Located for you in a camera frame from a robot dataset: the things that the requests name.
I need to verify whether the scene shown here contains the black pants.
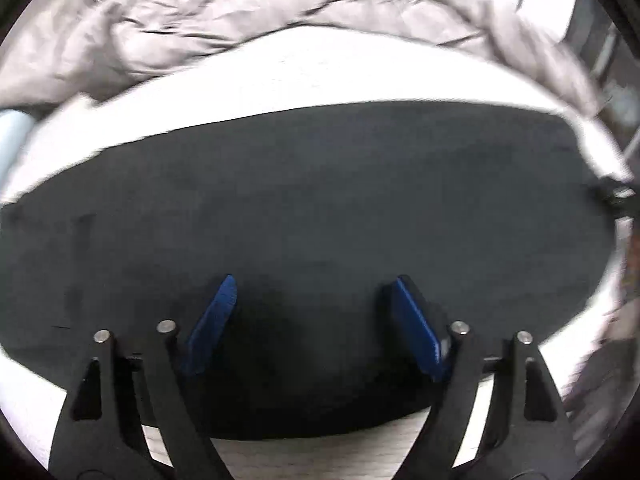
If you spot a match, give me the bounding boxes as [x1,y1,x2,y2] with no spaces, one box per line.
[1,102,615,440]

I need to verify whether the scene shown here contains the light blue pillow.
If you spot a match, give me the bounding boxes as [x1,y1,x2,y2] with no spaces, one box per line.
[0,110,37,184]

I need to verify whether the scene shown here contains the grey rumpled comforter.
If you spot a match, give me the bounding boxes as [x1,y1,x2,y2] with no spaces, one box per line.
[1,0,602,116]

